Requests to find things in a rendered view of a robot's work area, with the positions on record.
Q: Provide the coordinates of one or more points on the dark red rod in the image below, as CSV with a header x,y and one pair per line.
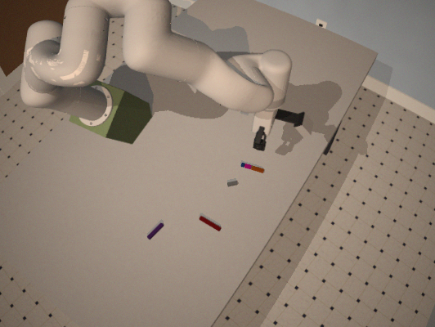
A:
x,y
218,228

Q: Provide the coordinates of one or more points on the orange rod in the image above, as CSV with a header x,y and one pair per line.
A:
x,y
257,169

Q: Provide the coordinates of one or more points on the purple rod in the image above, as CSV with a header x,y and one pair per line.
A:
x,y
155,231

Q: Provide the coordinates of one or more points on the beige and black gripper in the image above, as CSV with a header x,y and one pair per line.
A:
x,y
263,120

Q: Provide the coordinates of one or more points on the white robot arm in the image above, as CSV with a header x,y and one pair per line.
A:
x,y
149,46

